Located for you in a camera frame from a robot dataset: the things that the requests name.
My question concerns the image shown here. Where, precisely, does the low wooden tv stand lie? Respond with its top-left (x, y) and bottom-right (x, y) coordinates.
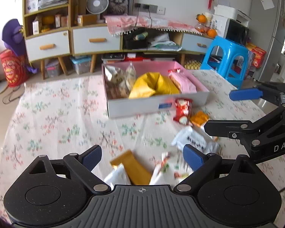
top-left (121, 27), bottom-right (214, 66)

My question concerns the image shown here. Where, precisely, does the red printed bucket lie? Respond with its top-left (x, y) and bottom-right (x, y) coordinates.
top-left (0, 49), bottom-right (29, 88)

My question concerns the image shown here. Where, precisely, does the orange fruit lower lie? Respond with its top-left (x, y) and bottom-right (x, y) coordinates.
top-left (207, 29), bottom-right (217, 38)

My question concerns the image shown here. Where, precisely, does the white pecan snack packet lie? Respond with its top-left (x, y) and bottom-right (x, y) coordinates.
top-left (104, 65), bottom-right (126, 91)

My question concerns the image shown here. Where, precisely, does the pink snack packet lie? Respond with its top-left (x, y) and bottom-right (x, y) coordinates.
top-left (168, 68), bottom-right (197, 94)

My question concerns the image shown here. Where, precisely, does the purple plush toy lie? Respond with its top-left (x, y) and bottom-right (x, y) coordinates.
top-left (1, 19), bottom-right (38, 74)

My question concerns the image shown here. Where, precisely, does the black microwave oven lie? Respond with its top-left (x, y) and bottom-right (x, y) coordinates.
top-left (224, 19), bottom-right (249, 45)

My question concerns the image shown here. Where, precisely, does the brown orange snack packet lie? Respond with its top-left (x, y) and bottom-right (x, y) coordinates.
top-left (110, 150), bottom-right (152, 185)

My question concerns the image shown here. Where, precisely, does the pink cardboard box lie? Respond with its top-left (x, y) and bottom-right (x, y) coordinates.
top-left (102, 61), bottom-right (210, 118)

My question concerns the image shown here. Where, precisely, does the white black text packet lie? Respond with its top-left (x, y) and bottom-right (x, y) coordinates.
top-left (171, 126), bottom-right (220, 154)

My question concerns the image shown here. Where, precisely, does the orange fruit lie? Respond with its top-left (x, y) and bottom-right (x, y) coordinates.
top-left (196, 14), bottom-right (207, 24)
top-left (207, 29), bottom-right (217, 38)

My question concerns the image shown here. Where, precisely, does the silver refrigerator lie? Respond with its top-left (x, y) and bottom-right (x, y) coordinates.
top-left (249, 0), bottom-right (285, 82)

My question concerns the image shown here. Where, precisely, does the orange fruit upper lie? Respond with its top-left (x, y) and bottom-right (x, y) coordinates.
top-left (196, 14), bottom-right (207, 24)

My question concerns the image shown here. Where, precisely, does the floral tablecloth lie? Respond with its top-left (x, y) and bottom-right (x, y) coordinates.
top-left (0, 70), bottom-right (285, 222)

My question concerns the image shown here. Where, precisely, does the pink checkered cloth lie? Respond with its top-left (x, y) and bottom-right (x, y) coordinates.
top-left (105, 15), bottom-right (202, 36)

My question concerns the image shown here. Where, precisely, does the blue plastic stool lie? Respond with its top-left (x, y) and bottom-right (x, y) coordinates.
top-left (200, 36), bottom-right (249, 89)

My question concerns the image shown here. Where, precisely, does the wooden cabinet with drawers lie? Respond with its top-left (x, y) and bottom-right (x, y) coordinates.
top-left (22, 0), bottom-right (122, 79)

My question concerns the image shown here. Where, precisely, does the white desk fan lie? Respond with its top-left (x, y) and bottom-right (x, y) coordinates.
top-left (86, 0), bottom-right (108, 19)

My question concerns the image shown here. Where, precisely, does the yellow snack bag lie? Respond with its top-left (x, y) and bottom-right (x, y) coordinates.
top-left (155, 75), bottom-right (180, 95)
top-left (129, 72), bottom-right (160, 99)

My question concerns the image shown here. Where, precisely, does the clear bin blue lid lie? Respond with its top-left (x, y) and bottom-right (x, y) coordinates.
top-left (70, 56), bottom-right (92, 75)

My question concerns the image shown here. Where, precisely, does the red white candy packet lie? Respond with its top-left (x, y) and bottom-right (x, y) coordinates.
top-left (173, 98), bottom-right (193, 126)

